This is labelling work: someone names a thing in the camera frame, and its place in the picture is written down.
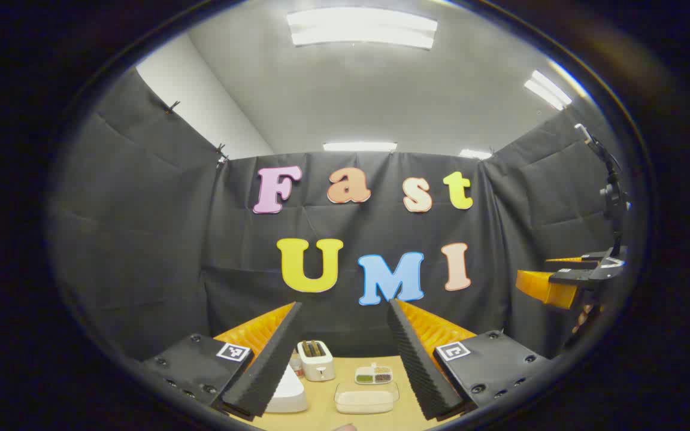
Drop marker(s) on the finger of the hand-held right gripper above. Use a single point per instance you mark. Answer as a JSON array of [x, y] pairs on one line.
[[572, 263], [551, 290]]

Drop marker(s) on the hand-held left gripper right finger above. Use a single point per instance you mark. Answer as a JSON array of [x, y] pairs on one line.
[[420, 371]]

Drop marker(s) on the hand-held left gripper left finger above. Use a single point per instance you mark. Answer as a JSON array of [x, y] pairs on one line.
[[261, 377]]

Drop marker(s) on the white rice cooker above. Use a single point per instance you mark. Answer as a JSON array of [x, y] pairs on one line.
[[288, 395]]

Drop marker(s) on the clear box of rice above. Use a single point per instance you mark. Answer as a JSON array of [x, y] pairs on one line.
[[364, 400]]

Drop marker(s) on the plastic bottle red label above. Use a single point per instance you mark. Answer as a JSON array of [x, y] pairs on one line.
[[296, 365]]

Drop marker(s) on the divided white bean tray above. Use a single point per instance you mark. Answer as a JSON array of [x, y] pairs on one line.
[[374, 376]]

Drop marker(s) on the white toaster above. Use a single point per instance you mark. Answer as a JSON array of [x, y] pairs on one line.
[[316, 362]]

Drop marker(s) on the ceiling light panel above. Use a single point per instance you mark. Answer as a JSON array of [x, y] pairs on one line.
[[475, 154], [362, 27], [360, 146], [547, 90]]

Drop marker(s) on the black cloth clip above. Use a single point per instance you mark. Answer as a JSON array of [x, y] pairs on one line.
[[221, 152], [172, 107]]

